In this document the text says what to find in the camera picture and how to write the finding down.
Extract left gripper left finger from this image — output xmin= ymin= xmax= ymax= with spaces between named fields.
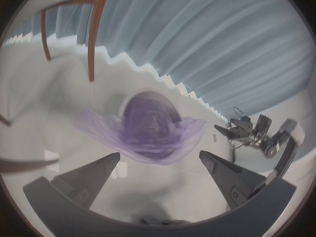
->
xmin=51 ymin=152 xmax=121 ymax=209

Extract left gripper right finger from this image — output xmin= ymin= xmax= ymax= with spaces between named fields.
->
xmin=199 ymin=150 xmax=267 ymax=211

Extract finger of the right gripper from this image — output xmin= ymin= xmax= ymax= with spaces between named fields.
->
xmin=214 ymin=124 xmax=232 ymax=139

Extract purple plastic bag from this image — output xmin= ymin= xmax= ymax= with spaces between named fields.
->
xmin=73 ymin=91 xmax=207 ymax=166

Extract white trash bin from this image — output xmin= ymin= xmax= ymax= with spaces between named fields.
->
xmin=119 ymin=87 xmax=184 ymax=123

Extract pale blue curtain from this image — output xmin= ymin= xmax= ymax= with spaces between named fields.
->
xmin=5 ymin=0 xmax=316 ymax=123

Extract wooden chair white cushions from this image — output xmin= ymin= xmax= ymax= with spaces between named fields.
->
xmin=0 ymin=0 xmax=114 ymax=174

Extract black cable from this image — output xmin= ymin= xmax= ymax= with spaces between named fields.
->
xmin=233 ymin=106 xmax=245 ymax=119

